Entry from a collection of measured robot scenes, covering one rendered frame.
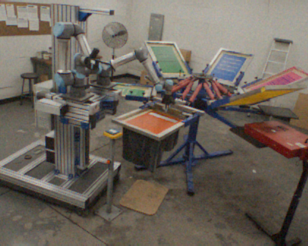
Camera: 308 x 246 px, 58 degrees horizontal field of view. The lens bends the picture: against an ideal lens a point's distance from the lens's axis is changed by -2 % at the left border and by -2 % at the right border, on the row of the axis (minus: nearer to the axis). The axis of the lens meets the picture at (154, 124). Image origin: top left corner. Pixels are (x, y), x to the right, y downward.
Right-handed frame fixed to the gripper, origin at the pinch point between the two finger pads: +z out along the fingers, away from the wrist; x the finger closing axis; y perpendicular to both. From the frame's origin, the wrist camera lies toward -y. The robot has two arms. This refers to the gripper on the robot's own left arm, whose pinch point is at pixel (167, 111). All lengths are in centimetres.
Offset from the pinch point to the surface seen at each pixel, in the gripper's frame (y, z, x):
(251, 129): -94, -8, -3
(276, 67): -36, -14, -411
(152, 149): -17, 23, 52
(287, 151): -132, -6, 19
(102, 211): 17, 100, 83
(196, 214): -64, 101, 18
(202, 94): -6, -6, -78
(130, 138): 10, 20, 52
